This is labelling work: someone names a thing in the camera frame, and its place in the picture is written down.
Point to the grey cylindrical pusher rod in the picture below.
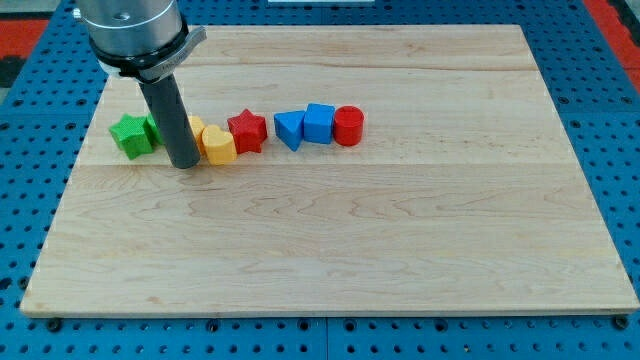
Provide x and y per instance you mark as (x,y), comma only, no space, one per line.
(166,106)

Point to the yellow heart block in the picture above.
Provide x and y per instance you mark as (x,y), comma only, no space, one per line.
(219,145)

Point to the red star block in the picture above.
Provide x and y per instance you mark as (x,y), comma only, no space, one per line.
(249,131)

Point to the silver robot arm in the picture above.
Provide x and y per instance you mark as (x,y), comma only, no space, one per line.
(146,40)

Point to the green star block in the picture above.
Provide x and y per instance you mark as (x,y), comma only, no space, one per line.
(132,135)

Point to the green block behind rod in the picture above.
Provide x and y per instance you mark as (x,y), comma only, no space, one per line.
(154,133)

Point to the yellow block behind rod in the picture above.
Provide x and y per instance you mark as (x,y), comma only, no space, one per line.
(197,128)

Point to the blue triangle block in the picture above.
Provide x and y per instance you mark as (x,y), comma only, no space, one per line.
(289,128)

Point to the blue cube block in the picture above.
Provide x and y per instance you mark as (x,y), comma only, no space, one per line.
(318,123)

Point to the red cylinder block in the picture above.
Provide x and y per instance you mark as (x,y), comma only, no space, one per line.
(348,125)

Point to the wooden board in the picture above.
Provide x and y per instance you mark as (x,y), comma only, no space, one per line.
(463,198)

